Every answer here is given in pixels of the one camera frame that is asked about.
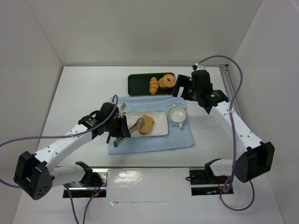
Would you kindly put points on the dark green tray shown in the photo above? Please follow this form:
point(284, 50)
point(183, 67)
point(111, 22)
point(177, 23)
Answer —
point(139, 84)

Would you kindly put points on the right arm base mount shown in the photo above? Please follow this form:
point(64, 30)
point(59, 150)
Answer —
point(204, 182)

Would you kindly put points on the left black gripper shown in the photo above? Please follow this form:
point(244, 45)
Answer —
point(122, 128)

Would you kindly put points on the pink glazed donut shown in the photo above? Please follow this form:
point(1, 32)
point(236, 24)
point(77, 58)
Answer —
point(169, 80)

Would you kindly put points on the aluminium rail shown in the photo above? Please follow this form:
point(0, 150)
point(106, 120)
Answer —
point(227, 78)

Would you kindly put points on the light blue cloth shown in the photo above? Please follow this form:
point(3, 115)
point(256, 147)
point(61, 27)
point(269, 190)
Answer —
point(175, 139)

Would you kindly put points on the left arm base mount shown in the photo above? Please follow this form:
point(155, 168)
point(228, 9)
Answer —
point(97, 185)

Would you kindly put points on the gold fork green handle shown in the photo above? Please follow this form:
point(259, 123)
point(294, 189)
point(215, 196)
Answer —
point(108, 138)

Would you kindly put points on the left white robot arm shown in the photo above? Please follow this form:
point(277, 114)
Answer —
point(38, 172)

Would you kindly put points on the golden croissant roll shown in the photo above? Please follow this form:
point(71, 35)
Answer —
point(153, 86)

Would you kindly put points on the white rectangular plate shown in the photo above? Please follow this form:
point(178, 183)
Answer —
point(160, 126)

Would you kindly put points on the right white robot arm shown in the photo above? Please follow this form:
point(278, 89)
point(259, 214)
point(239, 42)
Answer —
point(253, 156)

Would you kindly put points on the small brown bread piece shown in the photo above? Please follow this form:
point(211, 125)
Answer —
point(162, 84)

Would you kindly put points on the steel kitchen tongs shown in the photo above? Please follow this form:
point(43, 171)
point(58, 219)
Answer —
point(138, 124)

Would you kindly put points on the white cup black rim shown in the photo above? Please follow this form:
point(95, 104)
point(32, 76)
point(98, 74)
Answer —
point(177, 116)

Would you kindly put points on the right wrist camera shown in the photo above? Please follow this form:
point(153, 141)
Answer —
point(196, 66)

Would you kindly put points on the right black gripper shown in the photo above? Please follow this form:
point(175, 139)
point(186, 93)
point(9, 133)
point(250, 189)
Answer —
point(181, 84)

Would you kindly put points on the brown bread slice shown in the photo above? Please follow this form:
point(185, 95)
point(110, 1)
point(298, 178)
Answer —
point(147, 126)

